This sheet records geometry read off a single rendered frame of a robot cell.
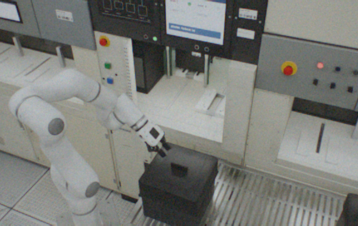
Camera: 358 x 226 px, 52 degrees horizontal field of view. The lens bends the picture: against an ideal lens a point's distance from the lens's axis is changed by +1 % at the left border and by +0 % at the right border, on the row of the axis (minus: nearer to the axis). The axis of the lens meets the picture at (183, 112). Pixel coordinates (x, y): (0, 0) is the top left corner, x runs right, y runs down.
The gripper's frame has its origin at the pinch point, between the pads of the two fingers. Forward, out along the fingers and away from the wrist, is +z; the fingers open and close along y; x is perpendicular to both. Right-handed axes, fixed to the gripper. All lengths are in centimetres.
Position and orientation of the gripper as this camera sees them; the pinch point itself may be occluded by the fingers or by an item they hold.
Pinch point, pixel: (164, 149)
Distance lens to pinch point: 167.5
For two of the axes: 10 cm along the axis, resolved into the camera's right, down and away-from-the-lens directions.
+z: 6.5, 7.3, 2.2
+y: 4.1, -5.8, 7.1
